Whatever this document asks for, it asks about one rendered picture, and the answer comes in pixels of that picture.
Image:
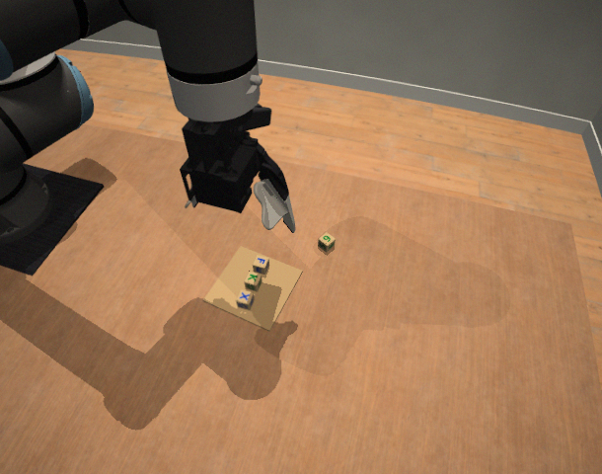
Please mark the tan flat mat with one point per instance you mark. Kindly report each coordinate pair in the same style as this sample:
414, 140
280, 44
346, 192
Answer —
278, 283

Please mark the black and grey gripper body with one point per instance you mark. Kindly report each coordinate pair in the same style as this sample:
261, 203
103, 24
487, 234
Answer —
232, 190

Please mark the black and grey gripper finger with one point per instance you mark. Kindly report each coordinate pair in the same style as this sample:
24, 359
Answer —
193, 201
273, 194

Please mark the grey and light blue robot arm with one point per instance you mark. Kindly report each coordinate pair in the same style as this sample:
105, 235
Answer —
210, 52

